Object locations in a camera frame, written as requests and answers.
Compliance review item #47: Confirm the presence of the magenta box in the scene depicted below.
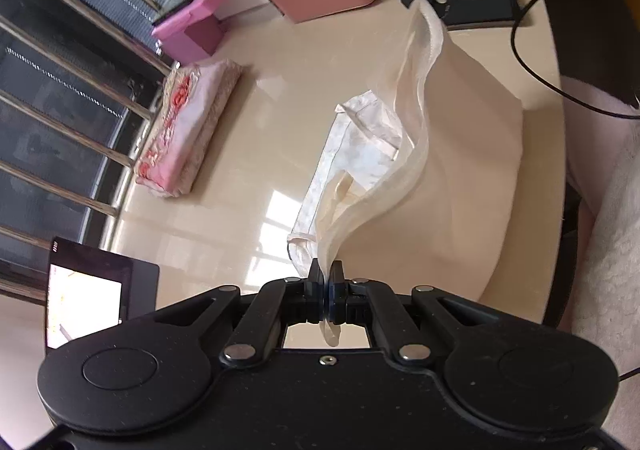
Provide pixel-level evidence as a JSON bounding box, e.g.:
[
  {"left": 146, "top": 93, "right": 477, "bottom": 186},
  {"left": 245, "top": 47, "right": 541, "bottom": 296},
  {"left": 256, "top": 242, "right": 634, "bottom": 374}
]
[{"left": 151, "top": 0, "right": 236, "bottom": 58}]

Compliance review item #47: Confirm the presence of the cream cloth tote bag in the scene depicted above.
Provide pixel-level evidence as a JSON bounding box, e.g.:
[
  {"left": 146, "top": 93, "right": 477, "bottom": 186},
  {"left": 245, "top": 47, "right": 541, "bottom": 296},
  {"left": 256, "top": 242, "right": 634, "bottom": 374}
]
[{"left": 315, "top": 0, "right": 524, "bottom": 349}]

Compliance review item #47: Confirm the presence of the metal window railing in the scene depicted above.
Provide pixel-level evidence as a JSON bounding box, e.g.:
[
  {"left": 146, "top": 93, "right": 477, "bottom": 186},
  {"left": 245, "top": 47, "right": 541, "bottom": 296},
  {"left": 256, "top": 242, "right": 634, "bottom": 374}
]
[{"left": 0, "top": 0, "right": 182, "bottom": 301}]

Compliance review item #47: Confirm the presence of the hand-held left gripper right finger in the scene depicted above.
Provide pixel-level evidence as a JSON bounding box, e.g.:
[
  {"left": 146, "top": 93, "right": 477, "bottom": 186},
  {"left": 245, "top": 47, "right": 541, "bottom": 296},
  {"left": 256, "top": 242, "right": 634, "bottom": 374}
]
[{"left": 327, "top": 261, "right": 493, "bottom": 365}]

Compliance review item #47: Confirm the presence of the black cable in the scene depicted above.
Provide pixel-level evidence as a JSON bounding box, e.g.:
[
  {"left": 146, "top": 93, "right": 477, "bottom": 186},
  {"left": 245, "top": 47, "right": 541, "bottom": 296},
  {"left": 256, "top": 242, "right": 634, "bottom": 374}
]
[{"left": 510, "top": 0, "right": 640, "bottom": 121}]

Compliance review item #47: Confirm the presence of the white patterned cloth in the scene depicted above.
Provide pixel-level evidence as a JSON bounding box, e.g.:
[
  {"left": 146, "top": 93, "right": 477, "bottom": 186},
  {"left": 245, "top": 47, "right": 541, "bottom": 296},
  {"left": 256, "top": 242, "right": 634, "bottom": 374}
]
[{"left": 286, "top": 90, "right": 418, "bottom": 278}]

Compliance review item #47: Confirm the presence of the folded pink floral cloth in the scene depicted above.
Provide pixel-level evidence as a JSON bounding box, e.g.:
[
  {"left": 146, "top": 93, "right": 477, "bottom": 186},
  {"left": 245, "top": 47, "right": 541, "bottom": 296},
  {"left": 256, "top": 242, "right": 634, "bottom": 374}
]
[{"left": 134, "top": 58, "right": 245, "bottom": 199}]

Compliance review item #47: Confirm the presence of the black tablet screen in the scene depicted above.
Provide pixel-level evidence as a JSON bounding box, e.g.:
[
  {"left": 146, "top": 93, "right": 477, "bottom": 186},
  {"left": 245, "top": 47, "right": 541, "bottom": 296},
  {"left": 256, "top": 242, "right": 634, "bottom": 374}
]
[{"left": 45, "top": 236, "right": 161, "bottom": 351}]

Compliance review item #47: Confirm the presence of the person's pale fuzzy clothing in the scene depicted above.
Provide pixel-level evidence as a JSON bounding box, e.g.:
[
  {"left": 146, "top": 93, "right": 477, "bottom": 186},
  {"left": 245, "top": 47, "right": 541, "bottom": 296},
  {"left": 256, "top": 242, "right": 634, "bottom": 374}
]
[{"left": 560, "top": 74, "right": 640, "bottom": 371}]

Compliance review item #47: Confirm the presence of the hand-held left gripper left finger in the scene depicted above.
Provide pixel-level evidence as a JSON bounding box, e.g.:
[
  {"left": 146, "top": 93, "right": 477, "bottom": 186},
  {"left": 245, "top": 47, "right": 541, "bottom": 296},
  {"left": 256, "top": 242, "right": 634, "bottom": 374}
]
[{"left": 155, "top": 260, "right": 324, "bottom": 369}]

